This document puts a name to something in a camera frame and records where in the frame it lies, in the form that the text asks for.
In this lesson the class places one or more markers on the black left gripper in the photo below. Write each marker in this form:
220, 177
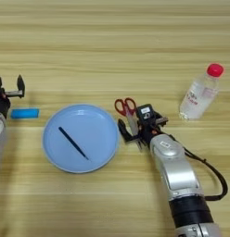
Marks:
2, 103

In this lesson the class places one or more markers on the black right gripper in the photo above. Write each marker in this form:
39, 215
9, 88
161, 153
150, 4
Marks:
147, 131

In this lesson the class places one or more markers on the small blue rectangular block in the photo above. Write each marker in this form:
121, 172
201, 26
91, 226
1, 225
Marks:
25, 113

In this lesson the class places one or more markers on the black pen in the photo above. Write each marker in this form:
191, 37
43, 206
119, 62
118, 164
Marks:
73, 142

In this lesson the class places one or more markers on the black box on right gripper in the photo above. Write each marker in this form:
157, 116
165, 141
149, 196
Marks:
145, 112

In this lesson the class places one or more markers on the light blue round plate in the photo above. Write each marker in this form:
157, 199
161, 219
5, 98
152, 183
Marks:
98, 132

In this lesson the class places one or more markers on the clear red-capped water bottle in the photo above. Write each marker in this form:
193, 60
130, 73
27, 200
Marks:
198, 95

